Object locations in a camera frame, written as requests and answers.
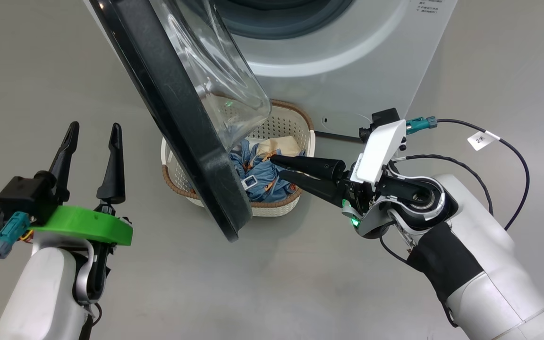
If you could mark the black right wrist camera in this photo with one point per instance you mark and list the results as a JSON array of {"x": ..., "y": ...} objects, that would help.
[{"x": 385, "y": 116}]

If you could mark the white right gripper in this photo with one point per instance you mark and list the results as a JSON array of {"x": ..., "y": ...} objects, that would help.
[{"x": 378, "y": 151}]

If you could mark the blue printed garment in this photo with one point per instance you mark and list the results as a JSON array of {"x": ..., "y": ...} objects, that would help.
[{"x": 262, "y": 189}]

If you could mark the round dark glass washer door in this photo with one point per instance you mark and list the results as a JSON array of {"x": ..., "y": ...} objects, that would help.
[{"x": 173, "y": 118}]

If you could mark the cream perforated laundry basket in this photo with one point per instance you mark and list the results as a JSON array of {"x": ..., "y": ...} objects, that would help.
[{"x": 286, "y": 123}]

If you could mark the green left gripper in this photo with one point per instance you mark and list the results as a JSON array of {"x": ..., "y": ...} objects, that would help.
[{"x": 88, "y": 224}]

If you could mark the white front-load washing machine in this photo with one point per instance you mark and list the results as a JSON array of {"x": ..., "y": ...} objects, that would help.
[{"x": 347, "y": 85}]

